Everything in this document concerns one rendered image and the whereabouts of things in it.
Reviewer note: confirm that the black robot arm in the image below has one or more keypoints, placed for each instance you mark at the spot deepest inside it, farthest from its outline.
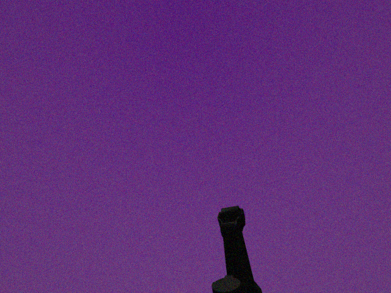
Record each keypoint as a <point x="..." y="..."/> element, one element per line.
<point x="239" y="278"/>

